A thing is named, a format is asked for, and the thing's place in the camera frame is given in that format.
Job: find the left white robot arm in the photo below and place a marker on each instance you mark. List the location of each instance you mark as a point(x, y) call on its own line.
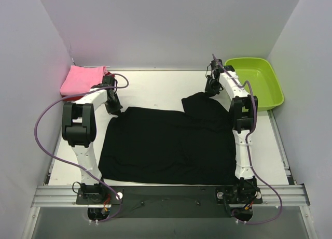
point(79, 130)

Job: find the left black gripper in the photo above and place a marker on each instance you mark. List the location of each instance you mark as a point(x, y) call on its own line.
point(114, 106)

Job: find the red t shirt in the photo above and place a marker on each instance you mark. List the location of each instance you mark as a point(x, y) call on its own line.
point(78, 96)

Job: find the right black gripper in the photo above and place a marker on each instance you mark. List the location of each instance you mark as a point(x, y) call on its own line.
point(212, 86)

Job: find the aluminium rail frame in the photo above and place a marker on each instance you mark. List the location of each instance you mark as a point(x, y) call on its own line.
point(161, 89)

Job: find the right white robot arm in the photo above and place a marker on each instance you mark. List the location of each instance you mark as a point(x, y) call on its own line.
point(243, 118)

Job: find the black t shirt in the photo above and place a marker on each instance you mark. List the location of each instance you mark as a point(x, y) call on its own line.
point(194, 146)

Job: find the pink t shirt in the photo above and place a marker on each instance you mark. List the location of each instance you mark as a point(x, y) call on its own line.
point(81, 79)

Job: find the green plastic tray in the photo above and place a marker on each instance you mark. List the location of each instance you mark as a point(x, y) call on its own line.
point(262, 78)

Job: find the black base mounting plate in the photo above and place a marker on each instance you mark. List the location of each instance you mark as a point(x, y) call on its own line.
point(172, 202)

